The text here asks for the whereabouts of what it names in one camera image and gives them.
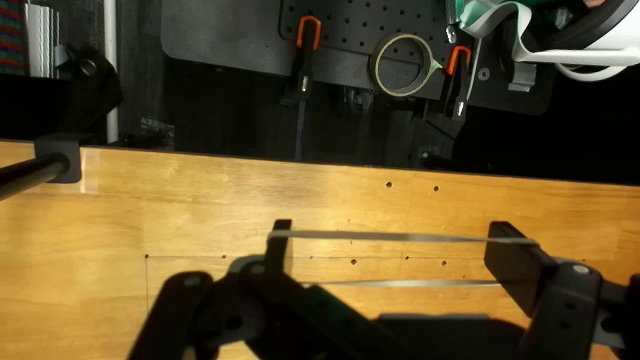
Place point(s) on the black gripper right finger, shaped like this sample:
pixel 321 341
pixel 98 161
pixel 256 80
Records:
pixel 571 304

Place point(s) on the orange handled clamp left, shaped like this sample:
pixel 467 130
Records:
pixel 307 42

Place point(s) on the orange handled clamp right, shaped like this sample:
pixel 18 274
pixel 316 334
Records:
pixel 457 80

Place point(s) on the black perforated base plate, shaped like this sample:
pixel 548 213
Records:
pixel 258 36

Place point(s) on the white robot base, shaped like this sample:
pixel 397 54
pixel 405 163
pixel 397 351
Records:
pixel 587 41

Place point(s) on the clear rubber band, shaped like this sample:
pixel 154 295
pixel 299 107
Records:
pixel 398 237

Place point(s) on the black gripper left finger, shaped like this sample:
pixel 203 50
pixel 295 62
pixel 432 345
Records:
pixel 256 303

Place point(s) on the black camera mount rod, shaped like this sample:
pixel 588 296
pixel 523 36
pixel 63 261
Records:
pixel 57 161

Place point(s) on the orange handled clamp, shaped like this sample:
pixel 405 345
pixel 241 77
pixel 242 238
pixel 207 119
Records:
pixel 457 80
pixel 307 42

